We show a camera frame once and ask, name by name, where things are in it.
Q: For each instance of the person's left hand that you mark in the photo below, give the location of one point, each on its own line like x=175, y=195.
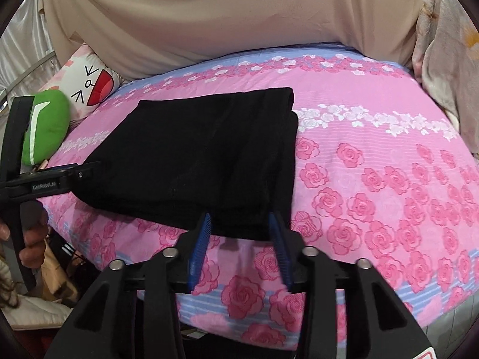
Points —
x=35, y=243

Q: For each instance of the cartoon face pillow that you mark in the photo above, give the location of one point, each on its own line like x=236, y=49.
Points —
x=91, y=82

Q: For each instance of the beige quilted cloth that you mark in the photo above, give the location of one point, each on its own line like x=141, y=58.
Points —
x=33, y=306

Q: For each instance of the green pillow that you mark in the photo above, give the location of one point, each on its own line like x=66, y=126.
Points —
x=46, y=127

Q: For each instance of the white curtain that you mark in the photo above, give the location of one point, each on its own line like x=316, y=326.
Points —
x=22, y=37

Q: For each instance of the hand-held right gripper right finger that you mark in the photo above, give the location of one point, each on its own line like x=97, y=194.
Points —
x=281, y=248

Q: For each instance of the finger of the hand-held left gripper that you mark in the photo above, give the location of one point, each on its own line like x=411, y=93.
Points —
x=17, y=131
x=80, y=170

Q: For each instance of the pale floral blanket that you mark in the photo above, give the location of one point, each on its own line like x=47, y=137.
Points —
x=449, y=63

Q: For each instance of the black pants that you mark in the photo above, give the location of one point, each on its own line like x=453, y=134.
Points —
x=194, y=157

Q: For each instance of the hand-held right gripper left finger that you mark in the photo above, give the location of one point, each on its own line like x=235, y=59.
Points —
x=196, y=246

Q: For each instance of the pink rose bedsheet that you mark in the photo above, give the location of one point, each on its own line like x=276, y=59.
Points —
x=374, y=194

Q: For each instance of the black bag with white stripes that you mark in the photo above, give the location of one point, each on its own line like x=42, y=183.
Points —
x=75, y=252

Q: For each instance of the beige blanket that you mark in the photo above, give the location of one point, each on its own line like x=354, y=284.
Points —
x=224, y=15

